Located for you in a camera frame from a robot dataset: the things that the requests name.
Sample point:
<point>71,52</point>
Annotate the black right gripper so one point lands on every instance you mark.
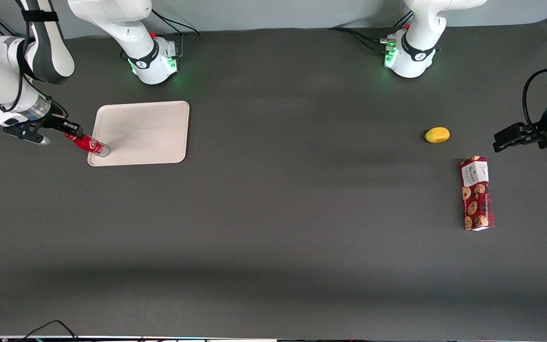
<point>55,121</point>

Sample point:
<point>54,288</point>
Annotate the red coke bottle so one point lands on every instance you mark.
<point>90,145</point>

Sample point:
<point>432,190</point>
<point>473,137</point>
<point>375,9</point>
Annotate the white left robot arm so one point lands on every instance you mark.
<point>418,42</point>

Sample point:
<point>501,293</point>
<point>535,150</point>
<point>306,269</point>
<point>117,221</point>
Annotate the beige plastic tray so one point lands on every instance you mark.
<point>145,134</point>

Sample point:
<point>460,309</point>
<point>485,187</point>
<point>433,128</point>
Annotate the red cookie box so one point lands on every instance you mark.
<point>476,194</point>

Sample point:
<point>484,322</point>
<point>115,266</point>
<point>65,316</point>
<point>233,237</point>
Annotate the yellow lemon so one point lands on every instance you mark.
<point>437,135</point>

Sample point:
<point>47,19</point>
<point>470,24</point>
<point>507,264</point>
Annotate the dark grey table mat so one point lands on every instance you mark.
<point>273,237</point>

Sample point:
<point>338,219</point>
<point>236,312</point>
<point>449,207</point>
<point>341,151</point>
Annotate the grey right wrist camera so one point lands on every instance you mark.
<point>31,137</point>

